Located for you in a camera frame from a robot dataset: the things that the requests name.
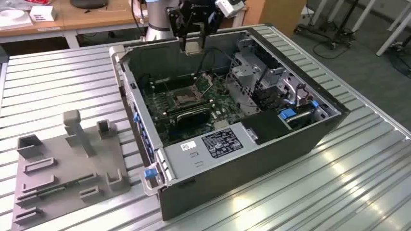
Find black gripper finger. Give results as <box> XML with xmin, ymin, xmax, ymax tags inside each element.
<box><xmin>165</xmin><ymin>6</ymin><xmax>195</xmax><ymax>53</ymax></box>
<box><xmin>192</xmin><ymin>22</ymin><xmax>209</xmax><ymax>50</ymax></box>

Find grey parts rack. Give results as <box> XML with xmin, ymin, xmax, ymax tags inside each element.
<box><xmin>10</xmin><ymin>109</ymin><xmax>132</xmax><ymax>227</ymax></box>

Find white table legs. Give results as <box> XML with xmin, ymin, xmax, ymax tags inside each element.
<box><xmin>375</xmin><ymin>0</ymin><xmax>411</xmax><ymax>57</ymax></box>

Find black graphics card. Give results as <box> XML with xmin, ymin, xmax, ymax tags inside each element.
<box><xmin>167</xmin><ymin>107</ymin><xmax>212</xmax><ymax>141</ymax></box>

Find black wheeled stand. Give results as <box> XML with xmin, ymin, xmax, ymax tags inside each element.
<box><xmin>293</xmin><ymin>0</ymin><xmax>359</xmax><ymax>50</ymax></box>

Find grey power supply unit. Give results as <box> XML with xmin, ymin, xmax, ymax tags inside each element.
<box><xmin>156</xmin><ymin>122</ymin><xmax>259</xmax><ymax>181</ymax></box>

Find green motherboard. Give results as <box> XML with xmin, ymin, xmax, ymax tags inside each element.
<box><xmin>140</xmin><ymin>72</ymin><xmax>248</xmax><ymax>146</ymax></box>

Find metal socket cover frame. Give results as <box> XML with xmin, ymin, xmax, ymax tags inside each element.
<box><xmin>197</xmin><ymin>72</ymin><xmax>216</xmax><ymax>98</ymax></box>

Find metal disk bay cage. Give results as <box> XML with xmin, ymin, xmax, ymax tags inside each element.
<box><xmin>228</xmin><ymin>36</ymin><xmax>283</xmax><ymax>113</ymax></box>

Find black plastic shroud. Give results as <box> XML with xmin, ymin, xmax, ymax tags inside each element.
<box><xmin>240</xmin><ymin>111</ymin><xmax>291</xmax><ymax>145</ymax></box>

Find blue disk carrier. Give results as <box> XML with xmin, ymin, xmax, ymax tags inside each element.
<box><xmin>276</xmin><ymin>108</ymin><xmax>296</xmax><ymax>121</ymax></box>

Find wooden desk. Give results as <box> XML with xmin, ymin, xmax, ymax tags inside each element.
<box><xmin>0</xmin><ymin>0</ymin><xmax>249</xmax><ymax>49</ymax></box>

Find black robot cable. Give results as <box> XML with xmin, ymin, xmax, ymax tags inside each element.
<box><xmin>129</xmin><ymin>0</ymin><xmax>145</xmax><ymax>41</ymax></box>

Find white labelled box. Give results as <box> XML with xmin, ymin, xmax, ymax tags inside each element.
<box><xmin>29</xmin><ymin>5</ymin><xmax>57</xmax><ymax>22</ymax></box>

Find white round dish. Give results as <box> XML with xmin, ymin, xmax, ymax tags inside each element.
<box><xmin>0</xmin><ymin>9</ymin><xmax>33</xmax><ymax>27</ymax></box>

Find black open PC case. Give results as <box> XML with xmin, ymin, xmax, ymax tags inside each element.
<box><xmin>108</xmin><ymin>23</ymin><xmax>351</xmax><ymax>221</ymax></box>

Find green RAM stick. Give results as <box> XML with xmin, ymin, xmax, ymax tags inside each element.
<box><xmin>34</xmin><ymin>178</ymin><xmax>81</xmax><ymax>197</ymax></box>

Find silver square CPU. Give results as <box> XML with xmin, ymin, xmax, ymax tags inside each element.
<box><xmin>185</xmin><ymin>40</ymin><xmax>204</xmax><ymax>56</ymax></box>

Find white desk frame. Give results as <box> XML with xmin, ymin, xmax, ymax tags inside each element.
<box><xmin>304</xmin><ymin>0</ymin><xmax>376</xmax><ymax>33</ymax></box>

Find wooden cabinet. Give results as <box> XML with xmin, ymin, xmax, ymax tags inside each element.
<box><xmin>257</xmin><ymin>0</ymin><xmax>307</xmax><ymax>39</ymax></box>

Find black round object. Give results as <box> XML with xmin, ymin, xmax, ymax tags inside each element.
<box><xmin>69</xmin><ymin>0</ymin><xmax>108</xmax><ymax>9</ymax></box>

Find CPU socket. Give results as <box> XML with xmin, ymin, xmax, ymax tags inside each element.
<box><xmin>171</xmin><ymin>87</ymin><xmax>203</xmax><ymax>108</ymax></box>

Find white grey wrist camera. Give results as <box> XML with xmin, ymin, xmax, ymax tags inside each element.
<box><xmin>213</xmin><ymin>0</ymin><xmax>240</xmax><ymax>18</ymax></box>

